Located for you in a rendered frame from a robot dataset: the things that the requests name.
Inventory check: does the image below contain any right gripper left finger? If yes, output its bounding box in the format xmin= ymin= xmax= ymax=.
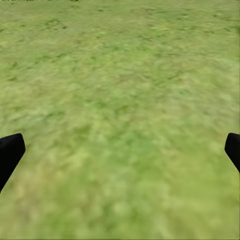
xmin=0 ymin=133 xmax=26 ymax=192

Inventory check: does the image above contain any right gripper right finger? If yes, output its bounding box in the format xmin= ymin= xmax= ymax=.
xmin=224 ymin=133 xmax=240 ymax=172

